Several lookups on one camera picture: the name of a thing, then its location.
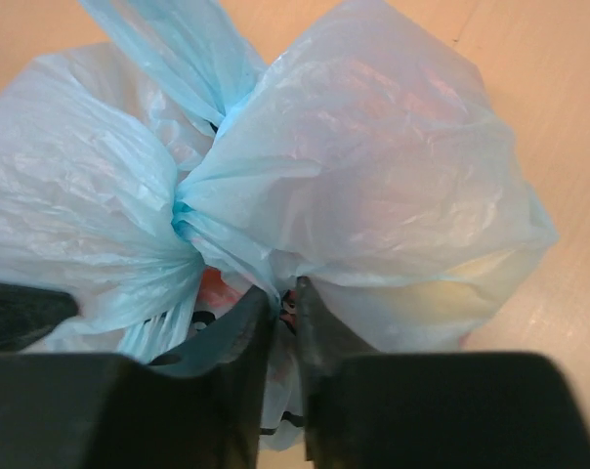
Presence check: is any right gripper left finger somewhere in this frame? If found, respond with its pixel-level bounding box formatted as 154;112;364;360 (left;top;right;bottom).
0;287;275;468

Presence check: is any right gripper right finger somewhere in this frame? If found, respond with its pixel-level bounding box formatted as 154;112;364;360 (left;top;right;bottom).
296;277;590;468

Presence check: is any light blue plastic bag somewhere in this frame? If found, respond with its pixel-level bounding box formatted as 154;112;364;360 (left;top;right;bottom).
0;0;560;453

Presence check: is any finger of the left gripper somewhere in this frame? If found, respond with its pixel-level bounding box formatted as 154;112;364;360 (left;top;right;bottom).
0;283;79;352

